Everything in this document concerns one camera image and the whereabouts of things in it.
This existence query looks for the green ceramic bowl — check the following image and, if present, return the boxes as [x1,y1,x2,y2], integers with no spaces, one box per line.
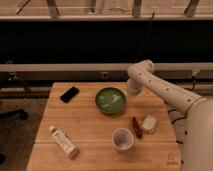
[95,87,126,115]

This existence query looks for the white plastic bottle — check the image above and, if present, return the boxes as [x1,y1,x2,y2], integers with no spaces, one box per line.
[49,126,79,158]

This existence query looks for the thin black diagonal rod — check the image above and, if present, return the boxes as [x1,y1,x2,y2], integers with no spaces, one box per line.
[119,11,156,82]

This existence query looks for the black office chair base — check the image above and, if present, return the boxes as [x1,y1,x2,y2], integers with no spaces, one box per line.
[0,109,28,120]

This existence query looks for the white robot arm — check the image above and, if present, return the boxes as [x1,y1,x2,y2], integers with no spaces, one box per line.
[127,60,213,171]

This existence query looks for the dark red chili pepper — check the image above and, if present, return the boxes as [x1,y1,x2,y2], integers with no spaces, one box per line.
[132,117,143,138]

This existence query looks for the black floor cable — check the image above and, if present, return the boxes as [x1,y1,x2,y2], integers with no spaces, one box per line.
[168,107,188,145]

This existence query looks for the white paper cup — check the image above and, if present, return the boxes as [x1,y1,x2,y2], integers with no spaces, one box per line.
[112,128,134,152]

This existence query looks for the black phone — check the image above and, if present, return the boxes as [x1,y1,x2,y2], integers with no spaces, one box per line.
[60,87,79,103]

